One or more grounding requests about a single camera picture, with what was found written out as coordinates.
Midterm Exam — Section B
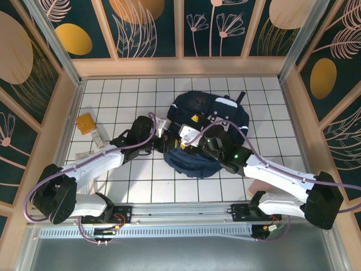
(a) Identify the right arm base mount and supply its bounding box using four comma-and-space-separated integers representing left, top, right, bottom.
230, 203, 283, 222

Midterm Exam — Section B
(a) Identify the yellow leather wallet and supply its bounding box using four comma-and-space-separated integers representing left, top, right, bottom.
76, 113, 98, 135

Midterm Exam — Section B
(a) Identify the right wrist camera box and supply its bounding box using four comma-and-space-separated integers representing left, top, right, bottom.
178, 123, 204, 148

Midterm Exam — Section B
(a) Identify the aluminium frame post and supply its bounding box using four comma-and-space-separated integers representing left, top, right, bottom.
24, 0, 83, 85
278, 0, 331, 82

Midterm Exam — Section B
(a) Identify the aluminium mounting rail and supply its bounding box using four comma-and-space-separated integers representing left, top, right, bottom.
28, 202, 335, 226

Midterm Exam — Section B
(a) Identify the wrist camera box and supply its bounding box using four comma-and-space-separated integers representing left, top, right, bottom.
153, 117, 172, 138
178, 123, 204, 148

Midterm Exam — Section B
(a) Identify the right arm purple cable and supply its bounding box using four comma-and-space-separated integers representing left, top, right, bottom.
184, 120, 361, 243

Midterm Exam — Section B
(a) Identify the navy blue backpack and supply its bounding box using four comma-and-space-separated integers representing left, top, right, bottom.
163, 90, 250, 179

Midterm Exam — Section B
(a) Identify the black controller board with wires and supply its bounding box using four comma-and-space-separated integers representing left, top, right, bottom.
252, 224, 284, 242
93, 225, 117, 244

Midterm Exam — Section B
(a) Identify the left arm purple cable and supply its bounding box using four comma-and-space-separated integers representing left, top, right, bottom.
24, 112, 159, 246

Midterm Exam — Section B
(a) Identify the slotted grey cable tray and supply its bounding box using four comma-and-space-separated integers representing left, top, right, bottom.
39, 228, 254, 241

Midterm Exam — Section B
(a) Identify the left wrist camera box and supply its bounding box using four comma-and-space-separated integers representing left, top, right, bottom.
153, 117, 172, 138

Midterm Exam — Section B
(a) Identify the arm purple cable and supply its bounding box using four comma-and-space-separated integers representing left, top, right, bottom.
184, 120, 361, 243
24, 112, 159, 246

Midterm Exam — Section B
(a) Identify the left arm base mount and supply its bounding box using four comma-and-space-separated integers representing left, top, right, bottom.
81, 205, 133, 225

